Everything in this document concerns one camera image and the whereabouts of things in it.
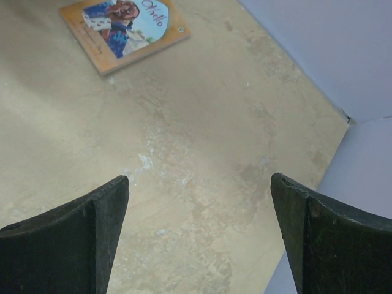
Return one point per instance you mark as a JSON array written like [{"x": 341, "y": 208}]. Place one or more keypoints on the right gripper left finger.
[{"x": 68, "y": 249}]

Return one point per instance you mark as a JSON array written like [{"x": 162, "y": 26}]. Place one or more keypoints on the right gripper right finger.
[{"x": 332, "y": 247}]

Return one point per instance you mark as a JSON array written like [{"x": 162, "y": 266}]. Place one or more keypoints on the orange picture book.
[{"x": 117, "y": 33}]

